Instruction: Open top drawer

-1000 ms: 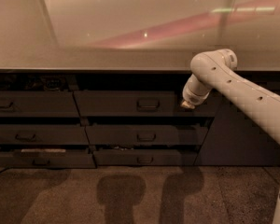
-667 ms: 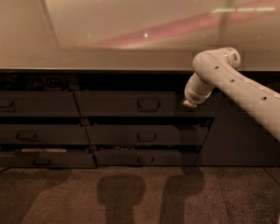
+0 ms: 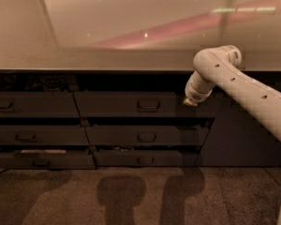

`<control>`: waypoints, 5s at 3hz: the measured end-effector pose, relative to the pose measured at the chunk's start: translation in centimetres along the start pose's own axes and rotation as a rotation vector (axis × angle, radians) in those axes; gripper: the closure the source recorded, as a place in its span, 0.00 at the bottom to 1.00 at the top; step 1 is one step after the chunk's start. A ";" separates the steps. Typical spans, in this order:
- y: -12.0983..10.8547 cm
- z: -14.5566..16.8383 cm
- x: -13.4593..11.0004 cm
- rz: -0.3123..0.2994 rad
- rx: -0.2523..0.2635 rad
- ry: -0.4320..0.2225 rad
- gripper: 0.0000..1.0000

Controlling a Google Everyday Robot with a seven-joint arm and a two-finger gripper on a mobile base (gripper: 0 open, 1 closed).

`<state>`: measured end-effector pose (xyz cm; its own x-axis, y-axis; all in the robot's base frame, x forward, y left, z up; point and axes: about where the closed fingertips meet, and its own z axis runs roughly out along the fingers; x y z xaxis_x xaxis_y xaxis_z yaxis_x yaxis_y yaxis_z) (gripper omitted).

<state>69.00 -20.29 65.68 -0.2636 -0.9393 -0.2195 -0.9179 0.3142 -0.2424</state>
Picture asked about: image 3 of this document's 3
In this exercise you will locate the white item in drawer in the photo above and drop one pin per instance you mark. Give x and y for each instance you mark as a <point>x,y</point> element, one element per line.
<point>44,151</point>

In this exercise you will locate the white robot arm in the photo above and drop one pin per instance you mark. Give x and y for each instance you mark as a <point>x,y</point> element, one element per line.
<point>221,66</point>

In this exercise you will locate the grey drawer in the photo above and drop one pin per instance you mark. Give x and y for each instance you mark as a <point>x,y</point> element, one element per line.
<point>147,135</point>
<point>61,160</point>
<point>37,105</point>
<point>142,104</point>
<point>147,158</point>
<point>42,135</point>

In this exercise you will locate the dark items in drawer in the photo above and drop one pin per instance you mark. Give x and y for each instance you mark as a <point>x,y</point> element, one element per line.
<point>31,82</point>

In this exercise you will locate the grey cabinet door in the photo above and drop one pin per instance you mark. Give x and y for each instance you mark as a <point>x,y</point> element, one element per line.
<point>236,139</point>

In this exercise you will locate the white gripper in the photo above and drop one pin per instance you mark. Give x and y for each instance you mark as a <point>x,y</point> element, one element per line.
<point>196,95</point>

